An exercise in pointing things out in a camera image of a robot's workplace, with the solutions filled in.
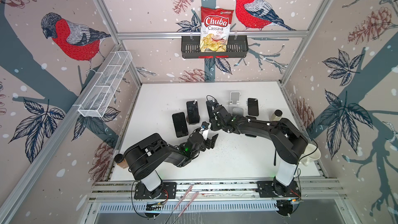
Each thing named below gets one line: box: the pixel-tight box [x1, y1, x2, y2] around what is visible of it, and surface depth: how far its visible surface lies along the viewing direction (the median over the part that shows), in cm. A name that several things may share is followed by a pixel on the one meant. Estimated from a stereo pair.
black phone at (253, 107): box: [247, 97, 259, 117], surface depth 109 cm
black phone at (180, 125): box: [172, 112, 189, 138], surface depth 87 cm
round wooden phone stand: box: [232, 107, 244, 117], surface depth 97 cm
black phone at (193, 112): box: [186, 100, 200, 124], surface depth 95 cm
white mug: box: [300, 143, 321, 167], surface depth 77 cm
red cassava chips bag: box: [200, 6, 234, 53], surface depth 86 cm
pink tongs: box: [164, 185, 199, 224], surface depth 71 cm
